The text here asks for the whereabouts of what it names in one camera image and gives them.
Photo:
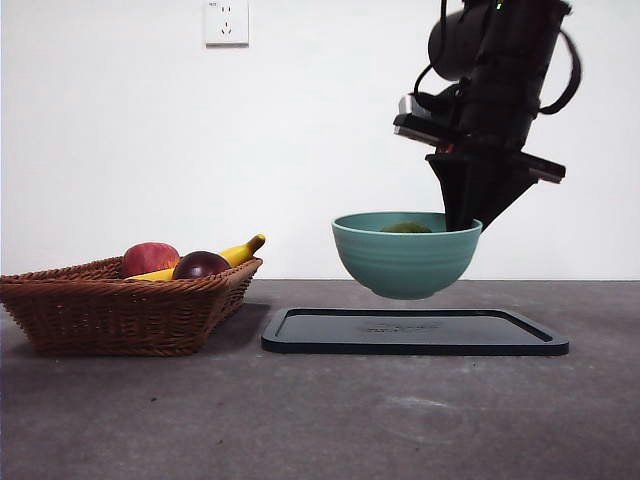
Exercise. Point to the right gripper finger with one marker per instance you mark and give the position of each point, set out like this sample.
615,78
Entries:
457,195
495,195

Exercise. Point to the green avocado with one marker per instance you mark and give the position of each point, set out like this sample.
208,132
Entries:
406,228

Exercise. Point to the teal ribbed bowl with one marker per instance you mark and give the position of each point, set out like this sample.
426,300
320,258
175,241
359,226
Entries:
405,260

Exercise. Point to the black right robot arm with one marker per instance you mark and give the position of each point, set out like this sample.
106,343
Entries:
515,50

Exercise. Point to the black rectangular tray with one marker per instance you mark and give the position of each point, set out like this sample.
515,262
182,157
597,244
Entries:
450,332

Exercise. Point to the yellow banana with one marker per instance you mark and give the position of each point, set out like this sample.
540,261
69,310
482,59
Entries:
239,252

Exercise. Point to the dark purple round fruit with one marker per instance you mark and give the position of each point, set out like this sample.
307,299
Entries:
200,265

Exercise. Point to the red peach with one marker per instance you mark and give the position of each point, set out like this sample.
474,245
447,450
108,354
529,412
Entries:
149,257

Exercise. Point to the brown wicker basket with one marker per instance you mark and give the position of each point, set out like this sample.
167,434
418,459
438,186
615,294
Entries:
115,315

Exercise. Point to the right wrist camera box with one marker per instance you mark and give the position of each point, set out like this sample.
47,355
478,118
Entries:
407,106

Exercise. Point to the white wall socket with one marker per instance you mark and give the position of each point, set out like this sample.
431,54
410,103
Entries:
227,25

